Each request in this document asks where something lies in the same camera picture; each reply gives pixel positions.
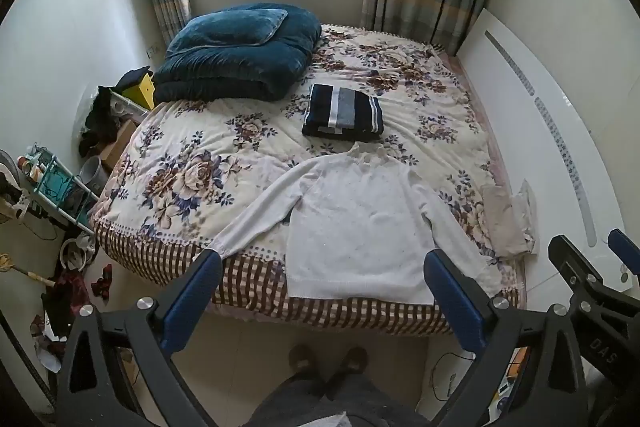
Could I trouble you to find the person's grey trousers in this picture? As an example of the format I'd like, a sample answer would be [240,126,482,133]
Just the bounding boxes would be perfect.
[245,369,431,427]

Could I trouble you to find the white ring-shaped object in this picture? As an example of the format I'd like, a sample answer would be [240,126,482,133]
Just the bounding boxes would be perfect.
[60,237,97,271]

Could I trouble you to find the beige folded cloth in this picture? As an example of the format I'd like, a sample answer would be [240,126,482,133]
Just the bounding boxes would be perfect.
[481,184,531,256]

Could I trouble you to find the dark striped sweater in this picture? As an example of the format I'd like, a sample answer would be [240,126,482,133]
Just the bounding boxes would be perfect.
[301,83,385,142]

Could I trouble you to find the red socks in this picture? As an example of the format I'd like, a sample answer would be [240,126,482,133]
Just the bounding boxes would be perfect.
[91,264,115,299]

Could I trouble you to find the teal pillow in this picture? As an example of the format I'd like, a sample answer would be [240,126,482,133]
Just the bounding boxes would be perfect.
[167,8,289,54]

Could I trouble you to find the white headboard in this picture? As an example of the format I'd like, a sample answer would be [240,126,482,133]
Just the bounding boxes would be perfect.
[452,8,640,293]

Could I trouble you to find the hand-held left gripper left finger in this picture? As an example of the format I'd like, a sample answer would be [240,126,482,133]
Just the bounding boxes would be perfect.
[56,249,224,427]

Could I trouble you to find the cardboard box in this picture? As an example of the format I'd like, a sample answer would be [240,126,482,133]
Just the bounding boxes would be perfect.
[98,119,138,171]

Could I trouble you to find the white knit sweater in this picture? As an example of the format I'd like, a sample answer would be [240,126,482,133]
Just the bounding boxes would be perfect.
[205,142,503,305]

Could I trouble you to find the grey bucket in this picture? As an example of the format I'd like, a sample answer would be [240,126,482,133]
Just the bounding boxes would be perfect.
[79,156,109,192]

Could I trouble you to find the teal storage rack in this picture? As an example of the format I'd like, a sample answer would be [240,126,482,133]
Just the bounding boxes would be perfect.
[17,146,98,235]

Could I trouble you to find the brown slipper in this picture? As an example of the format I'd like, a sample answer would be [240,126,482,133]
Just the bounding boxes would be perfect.
[340,346,370,376]
[289,344,319,376]

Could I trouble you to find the white plastic bag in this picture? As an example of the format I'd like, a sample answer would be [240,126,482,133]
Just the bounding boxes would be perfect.
[515,179,540,254]

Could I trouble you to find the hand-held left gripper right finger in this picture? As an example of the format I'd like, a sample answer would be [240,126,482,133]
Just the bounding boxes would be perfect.
[423,249,587,427]

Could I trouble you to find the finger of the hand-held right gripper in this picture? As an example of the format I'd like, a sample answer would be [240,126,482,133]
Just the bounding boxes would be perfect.
[548,234,632,310]
[607,229,640,269]

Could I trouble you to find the yellow box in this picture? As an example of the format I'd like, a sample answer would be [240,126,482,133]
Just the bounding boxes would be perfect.
[121,73,156,110]

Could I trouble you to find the teal folded quilt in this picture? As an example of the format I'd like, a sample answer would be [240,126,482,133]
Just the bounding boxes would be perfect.
[152,4,322,102]

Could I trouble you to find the red and black clothes pile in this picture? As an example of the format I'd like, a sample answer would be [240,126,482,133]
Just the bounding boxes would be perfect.
[30,269,92,358]

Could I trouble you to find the black cable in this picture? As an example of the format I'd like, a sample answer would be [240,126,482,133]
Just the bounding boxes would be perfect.
[431,351,476,402]

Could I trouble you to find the yellow-handled broom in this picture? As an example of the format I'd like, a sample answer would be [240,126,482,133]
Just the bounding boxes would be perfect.
[0,253,56,288]

